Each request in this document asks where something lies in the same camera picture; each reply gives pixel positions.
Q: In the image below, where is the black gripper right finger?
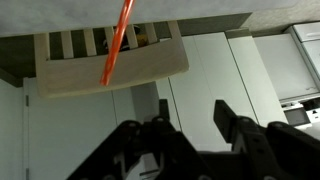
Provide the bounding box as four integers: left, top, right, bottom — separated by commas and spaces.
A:
213, 99, 320, 180

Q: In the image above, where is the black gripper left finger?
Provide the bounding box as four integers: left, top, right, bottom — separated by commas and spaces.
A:
66, 98, 214, 180

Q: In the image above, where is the orange plastic straw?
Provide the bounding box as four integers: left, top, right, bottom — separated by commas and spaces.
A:
99, 0, 135, 87

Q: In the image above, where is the white kitchen stove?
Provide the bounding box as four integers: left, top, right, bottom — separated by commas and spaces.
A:
253, 21, 320, 131

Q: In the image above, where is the white closet door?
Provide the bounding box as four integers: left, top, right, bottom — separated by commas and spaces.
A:
156, 31, 288, 153

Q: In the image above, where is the light wooden slat chair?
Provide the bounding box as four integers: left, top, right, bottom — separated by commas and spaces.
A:
34, 20, 190, 99

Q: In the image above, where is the black yellow object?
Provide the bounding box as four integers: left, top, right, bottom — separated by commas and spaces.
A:
103, 27, 150, 52

